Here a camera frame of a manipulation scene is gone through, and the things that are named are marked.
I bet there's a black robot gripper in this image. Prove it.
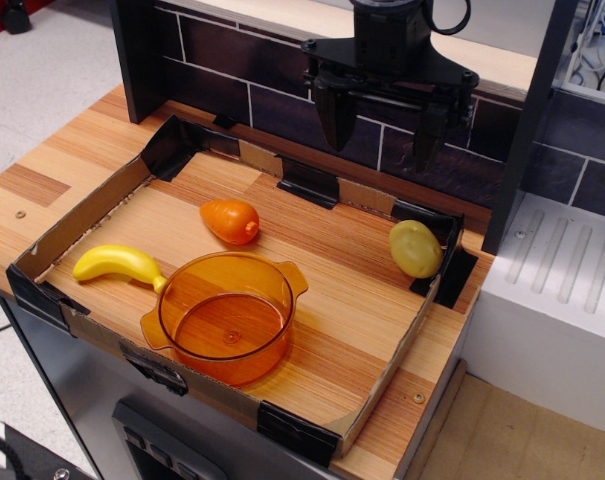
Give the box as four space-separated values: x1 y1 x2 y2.
301 1 479 173

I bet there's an orange toy carrot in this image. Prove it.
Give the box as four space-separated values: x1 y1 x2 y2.
199 200 260 245

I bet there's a cardboard fence with black tape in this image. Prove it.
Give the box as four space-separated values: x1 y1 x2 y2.
7 116 489 475

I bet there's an orange transparent plastic pot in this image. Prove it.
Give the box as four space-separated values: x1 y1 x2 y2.
141 252 308 386

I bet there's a yellow-green toy potato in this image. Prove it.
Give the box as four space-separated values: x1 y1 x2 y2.
389 220 444 279

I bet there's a dark brick pattern backsplash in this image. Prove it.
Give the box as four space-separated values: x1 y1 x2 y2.
155 1 521 208

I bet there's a white toy sink drainboard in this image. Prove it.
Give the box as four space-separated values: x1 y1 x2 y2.
462 194 605 432

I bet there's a yellow toy banana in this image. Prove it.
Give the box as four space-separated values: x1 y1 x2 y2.
72 244 167 294

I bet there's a grey toy oven front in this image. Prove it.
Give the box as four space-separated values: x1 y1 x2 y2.
112 399 266 479

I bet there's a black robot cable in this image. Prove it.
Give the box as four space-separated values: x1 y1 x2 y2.
421 0 473 36

